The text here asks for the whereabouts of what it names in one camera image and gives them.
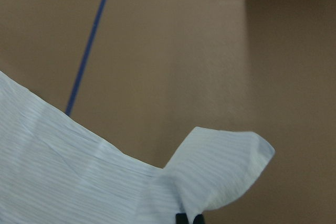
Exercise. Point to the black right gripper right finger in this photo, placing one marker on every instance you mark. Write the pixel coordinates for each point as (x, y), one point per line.
(199, 219)

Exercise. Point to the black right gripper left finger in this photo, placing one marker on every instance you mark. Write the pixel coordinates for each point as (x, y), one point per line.
(181, 218)

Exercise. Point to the light blue striped shirt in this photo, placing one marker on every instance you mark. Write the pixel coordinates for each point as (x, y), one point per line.
(54, 170)

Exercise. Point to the blue tape grid lines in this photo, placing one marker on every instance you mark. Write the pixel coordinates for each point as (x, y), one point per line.
(84, 59)

